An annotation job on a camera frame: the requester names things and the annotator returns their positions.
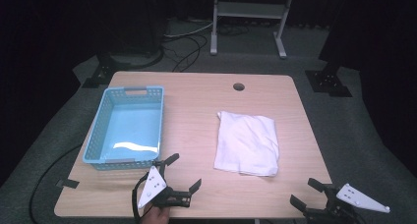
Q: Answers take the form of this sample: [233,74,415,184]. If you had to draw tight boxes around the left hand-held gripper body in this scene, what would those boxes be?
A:
[137,160,192,210]

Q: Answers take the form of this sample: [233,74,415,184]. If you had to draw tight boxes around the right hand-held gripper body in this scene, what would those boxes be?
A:
[302,183,391,224]

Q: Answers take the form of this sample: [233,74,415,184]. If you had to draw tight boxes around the light blue plastic basket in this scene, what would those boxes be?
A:
[82,84,165,172]

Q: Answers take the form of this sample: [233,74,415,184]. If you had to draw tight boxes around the white cloth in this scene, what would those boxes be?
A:
[213,110,280,178]

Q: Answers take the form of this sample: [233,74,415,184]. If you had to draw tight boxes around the person's left hand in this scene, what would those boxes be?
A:
[141,203,172,224]

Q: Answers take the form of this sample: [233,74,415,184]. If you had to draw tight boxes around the black tape strip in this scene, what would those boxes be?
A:
[55,179,81,190]

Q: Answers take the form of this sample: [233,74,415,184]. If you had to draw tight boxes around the black stand base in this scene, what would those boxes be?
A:
[81,51,132,89]
[304,58,354,98]

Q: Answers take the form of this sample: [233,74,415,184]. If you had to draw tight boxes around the white metal stand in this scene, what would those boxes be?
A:
[209,0,296,60]

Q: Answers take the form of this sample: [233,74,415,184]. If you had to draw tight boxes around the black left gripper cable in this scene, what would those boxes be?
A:
[131,172,150,224]

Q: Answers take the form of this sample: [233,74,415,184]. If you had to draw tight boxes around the black looped floor cables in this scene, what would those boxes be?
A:
[161,32,209,74]

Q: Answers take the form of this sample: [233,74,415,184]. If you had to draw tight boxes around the black floor cable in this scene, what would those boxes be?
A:
[28,144,83,224]

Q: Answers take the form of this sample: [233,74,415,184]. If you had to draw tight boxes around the white floor cable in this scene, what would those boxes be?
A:
[162,21,214,39]

